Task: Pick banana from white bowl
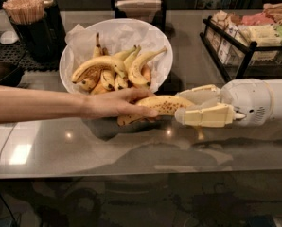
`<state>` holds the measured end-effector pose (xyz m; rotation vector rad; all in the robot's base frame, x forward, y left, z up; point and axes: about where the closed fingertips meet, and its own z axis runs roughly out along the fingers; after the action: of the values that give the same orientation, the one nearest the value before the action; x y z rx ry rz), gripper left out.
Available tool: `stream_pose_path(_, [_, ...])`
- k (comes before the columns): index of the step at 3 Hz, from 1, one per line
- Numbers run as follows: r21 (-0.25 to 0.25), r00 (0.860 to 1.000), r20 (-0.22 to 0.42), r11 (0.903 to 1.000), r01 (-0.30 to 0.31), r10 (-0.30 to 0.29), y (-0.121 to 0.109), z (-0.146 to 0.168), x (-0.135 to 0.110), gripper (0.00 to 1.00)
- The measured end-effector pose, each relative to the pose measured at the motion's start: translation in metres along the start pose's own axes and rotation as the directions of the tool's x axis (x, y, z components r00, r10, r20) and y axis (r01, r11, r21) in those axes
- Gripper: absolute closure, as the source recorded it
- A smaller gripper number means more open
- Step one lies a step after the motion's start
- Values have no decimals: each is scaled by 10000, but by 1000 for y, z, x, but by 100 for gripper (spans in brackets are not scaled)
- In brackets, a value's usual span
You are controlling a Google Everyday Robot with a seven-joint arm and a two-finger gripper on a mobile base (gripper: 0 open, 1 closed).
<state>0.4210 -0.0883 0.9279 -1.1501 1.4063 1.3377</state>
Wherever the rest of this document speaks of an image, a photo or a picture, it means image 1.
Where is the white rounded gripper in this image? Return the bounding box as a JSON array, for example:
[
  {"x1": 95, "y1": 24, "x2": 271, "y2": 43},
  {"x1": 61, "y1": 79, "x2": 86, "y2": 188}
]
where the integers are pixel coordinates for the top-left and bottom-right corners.
[{"x1": 174, "y1": 79, "x2": 273, "y2": 128}]

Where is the spotted yellow banana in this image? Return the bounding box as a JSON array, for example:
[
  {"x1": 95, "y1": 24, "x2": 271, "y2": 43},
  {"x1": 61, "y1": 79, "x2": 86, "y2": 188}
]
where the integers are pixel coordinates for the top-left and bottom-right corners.
[{"x1": 117, "y1": 96, "x2": 193, "y2": 126}]

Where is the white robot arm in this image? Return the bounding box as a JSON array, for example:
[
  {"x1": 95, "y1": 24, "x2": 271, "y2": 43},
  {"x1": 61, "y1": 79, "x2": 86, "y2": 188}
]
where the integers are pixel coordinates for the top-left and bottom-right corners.
[{"x1": 175, "y1": 79, "x2": 282, "y2": 128}]

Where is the person's bare forearm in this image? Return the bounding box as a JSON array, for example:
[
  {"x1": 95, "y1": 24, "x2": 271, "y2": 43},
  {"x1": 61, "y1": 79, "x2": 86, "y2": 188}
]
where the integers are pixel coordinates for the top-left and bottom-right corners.
[{"x1": 0, "y1": 86, "x2": 86, "y2": 123}]

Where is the curved right yellow banana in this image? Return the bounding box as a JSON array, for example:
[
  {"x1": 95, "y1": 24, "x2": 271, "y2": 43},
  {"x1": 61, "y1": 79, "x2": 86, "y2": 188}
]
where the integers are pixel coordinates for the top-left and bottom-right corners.
[{"x1": 128, "y1": 46, "x2": 167, "y2": 86}]

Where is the large top yellow banana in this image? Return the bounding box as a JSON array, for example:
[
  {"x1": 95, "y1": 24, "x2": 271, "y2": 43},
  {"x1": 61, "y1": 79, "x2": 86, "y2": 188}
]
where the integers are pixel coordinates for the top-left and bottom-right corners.
[{"x1": 71, "y1": 56, "x2": 127, "y2": 83}]

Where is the small middle banana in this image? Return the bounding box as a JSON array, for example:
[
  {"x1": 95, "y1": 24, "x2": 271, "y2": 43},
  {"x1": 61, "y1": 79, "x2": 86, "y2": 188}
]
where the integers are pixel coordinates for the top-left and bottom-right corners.
[{"x1": 100, "y1": 70, "x2": 115, "y2": 91}]

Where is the white bowl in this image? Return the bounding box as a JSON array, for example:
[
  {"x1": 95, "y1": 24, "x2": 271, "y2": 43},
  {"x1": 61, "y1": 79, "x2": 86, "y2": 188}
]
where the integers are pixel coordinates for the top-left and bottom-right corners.
[{"x1": 59, "y1": 18, "x2": 174, "y2": 95}]

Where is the bruised left banana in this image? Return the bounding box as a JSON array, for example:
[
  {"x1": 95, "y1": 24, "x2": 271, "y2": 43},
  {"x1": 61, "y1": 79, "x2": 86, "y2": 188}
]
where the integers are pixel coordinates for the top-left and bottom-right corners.
[{"x1": 78, "y1": 69, "x2": 101, "y2": 92}]

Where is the upright back banana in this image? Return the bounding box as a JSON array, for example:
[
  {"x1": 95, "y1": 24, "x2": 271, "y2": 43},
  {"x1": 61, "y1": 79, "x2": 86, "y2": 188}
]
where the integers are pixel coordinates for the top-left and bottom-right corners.
[{"x1": 93, "y1": 33, "x2": 102, "y2": 58}]

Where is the person's bare hand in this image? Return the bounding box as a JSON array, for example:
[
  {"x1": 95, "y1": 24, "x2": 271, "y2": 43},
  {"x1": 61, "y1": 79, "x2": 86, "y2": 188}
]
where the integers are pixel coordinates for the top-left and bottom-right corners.
[{"x1": 81, "y1": 88, "x2": 158, "y2": 119}]

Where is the white paper liner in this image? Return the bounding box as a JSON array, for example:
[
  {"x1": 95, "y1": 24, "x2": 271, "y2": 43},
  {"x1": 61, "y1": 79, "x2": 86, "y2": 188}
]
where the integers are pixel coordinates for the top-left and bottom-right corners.
[{"x1": 59, "y1": 18, "x2": 173, "y2": 94}]

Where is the black napkin holder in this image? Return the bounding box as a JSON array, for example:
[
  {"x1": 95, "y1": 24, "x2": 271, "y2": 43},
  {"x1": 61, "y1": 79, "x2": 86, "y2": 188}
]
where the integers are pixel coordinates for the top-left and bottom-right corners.
[{"x1": 111, "y1": 0, "x2": 167, "y2": 31}]

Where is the black stir stick holder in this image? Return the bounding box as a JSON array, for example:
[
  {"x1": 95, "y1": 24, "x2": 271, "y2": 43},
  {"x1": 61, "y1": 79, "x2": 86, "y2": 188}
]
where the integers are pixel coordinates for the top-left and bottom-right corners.
[{"x1": 11, "y1": 5, "x2": 66, "y2": 62}]

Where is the black rubber mat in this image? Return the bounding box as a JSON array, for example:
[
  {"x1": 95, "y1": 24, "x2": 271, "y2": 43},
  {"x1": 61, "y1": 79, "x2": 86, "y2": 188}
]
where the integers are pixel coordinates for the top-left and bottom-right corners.
[{"x1": 0, "y1": 42, "x2": 59, "y2": 72}]

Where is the wooden stir sticks bundle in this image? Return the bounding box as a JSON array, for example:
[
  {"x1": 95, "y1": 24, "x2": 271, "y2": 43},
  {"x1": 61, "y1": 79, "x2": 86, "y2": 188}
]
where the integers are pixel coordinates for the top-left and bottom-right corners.
[{"x1": 3, "y1": 0, "x2": 45, "y2": 25}]

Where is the white cup lid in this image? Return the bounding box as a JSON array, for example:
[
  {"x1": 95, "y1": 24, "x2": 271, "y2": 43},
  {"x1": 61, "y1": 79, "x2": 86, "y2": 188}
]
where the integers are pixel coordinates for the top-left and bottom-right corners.
[{"x1": 0, "y1": 31, "x2": 19, "y2": 44}]

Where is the black wire condiment rack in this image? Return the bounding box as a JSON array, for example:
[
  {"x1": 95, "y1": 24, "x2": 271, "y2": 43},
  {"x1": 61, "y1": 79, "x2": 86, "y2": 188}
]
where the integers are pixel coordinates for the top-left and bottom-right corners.
[{"x1": 200, "y1": 16, "x2": 282, "y2": 82}]

